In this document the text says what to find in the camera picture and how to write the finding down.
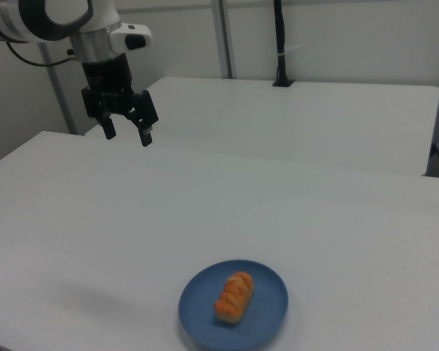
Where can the orange toy bread loaf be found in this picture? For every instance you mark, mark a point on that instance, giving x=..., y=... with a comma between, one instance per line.
x=234, y=298

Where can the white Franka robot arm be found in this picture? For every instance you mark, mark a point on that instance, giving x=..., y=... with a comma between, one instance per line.
x=18, y=18

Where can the blue round plate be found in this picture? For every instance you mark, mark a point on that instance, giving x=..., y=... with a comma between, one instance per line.
x=267, y=314

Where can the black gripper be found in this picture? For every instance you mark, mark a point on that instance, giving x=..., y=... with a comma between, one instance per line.
x=108, y=78

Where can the black camera pole with base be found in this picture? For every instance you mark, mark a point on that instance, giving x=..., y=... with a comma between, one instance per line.
x=280, y=44

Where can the white side table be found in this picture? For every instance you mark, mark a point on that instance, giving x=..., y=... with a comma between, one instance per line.
x=278, y=120

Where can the grey metal partition post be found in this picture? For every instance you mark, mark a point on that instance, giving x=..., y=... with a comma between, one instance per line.
x=227, y=36

